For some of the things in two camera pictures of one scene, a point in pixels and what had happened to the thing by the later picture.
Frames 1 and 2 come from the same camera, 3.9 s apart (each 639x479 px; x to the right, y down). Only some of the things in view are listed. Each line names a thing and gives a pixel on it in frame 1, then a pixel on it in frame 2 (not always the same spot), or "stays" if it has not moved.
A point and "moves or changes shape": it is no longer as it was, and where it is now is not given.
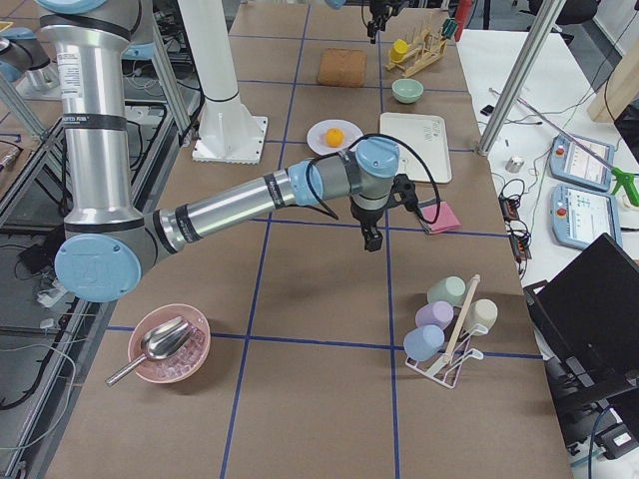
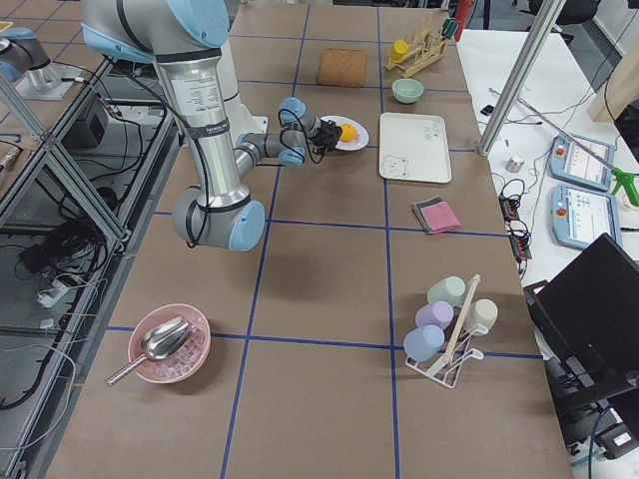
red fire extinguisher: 461,17 stays
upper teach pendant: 570,163 stays
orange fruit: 334,137 moves or changes shape
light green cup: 450,289 stays
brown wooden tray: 342,67 stays
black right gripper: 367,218 -> 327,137
